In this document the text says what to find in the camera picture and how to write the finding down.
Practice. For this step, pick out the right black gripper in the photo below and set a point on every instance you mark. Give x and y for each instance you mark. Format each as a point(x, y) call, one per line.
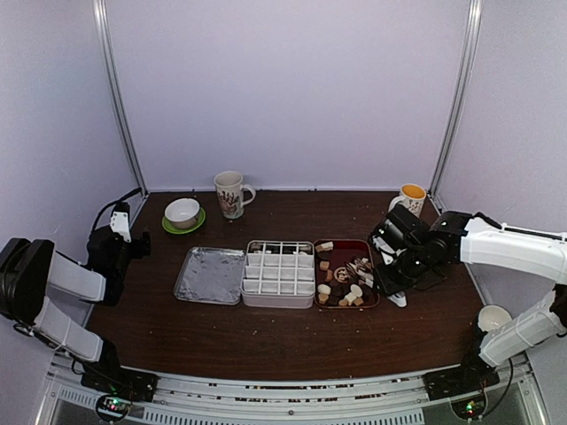
point(388, 285)

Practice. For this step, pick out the red chocolate tray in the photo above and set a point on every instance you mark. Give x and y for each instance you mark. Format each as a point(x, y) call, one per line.
point(331, 257)

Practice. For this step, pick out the tall floral mug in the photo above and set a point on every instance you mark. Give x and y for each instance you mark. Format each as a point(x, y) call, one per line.
point(233, 194)

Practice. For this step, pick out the white mug yellow inside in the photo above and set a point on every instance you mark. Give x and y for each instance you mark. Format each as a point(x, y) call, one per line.
point(412, 197)

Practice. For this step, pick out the green saucer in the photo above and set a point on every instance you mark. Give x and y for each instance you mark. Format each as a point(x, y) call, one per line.
point(171, 229)

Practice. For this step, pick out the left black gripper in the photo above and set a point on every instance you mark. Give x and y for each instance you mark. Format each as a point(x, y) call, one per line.
point(143, 249)

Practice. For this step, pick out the white bowl near right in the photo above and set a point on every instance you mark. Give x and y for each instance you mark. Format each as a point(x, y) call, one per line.
point(491, 317)

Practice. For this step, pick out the right aluminium frame post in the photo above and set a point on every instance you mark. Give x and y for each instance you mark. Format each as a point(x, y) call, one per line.
point(467, 61)

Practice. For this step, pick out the lilac bunny tin lid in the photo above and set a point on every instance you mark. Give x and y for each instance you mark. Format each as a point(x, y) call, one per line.
point(211, 276)

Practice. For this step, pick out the white oval chocolate in tray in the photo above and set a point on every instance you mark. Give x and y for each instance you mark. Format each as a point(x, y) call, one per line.
point(323, 290)

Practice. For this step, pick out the aluminium frame post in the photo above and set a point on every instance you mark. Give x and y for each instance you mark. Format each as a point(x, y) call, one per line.
point(467, 61)
point(119, 110)

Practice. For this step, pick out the white metal tongs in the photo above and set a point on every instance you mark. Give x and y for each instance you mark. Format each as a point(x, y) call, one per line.
point(374, 282)

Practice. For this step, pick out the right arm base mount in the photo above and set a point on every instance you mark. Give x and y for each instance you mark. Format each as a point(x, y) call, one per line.
point(465, 391)

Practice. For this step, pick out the left aluminium frame post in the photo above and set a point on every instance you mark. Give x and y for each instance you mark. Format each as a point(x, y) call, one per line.
point(119, 110)

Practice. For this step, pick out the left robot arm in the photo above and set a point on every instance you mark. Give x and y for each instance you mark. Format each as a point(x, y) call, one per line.
point(30, 268)

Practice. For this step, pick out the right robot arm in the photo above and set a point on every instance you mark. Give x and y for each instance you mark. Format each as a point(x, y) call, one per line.
point(522, 274)

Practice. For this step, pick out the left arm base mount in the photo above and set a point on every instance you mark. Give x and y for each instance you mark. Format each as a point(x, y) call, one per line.
point(117, 398)

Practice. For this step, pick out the front aluminium rail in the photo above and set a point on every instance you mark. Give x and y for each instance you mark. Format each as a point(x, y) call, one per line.
point(390, 399)

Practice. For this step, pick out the lilac tin box with dividers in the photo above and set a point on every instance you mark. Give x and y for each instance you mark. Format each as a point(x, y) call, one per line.
point(279, 274)

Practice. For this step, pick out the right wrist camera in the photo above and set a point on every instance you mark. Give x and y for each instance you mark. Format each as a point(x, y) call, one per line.
point(388, 254)

